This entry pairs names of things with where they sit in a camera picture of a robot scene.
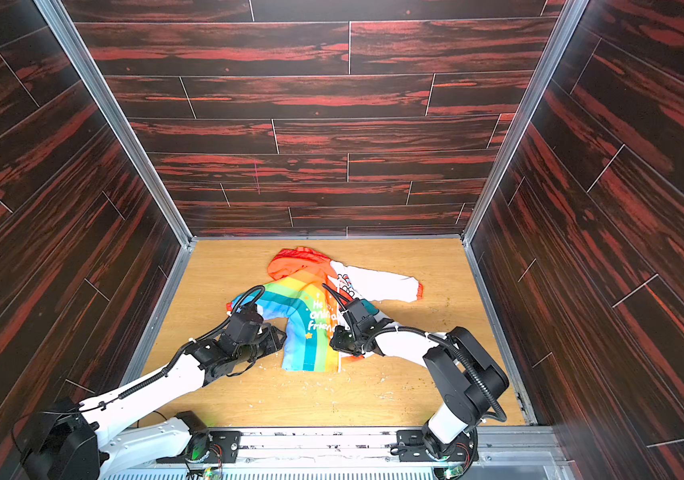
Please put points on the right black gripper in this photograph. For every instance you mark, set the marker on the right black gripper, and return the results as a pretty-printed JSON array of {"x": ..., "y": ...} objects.
[{"x": 342, "y": 339}]

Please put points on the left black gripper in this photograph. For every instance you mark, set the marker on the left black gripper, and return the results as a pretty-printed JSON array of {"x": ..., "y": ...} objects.
[{"x": 264, "y": 339}]

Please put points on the colourful rainbow kids jacket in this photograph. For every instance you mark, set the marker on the colourful rainbow kids jacket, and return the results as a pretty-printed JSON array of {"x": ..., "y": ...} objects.
[{"x": 304, "y": 282}]

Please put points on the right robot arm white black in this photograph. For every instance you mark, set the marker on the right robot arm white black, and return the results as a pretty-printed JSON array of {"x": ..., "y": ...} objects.
[{"x": 469, "y": 381}]

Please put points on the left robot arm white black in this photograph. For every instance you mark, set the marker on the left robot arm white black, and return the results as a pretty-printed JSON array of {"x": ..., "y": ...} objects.
[{"x": 95, "y": 438}]

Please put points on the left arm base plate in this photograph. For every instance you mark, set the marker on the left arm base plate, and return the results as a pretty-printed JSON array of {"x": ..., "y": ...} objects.
[{"x": 215, "y": 446}]

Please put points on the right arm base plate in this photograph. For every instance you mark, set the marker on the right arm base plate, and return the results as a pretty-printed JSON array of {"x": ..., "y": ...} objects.
[{"x": 410, "y": 446}]

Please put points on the aluminium front rail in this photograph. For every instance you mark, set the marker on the aluminium front rail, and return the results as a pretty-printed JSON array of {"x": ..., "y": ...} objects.
[{"x": 364, "y": 453}]

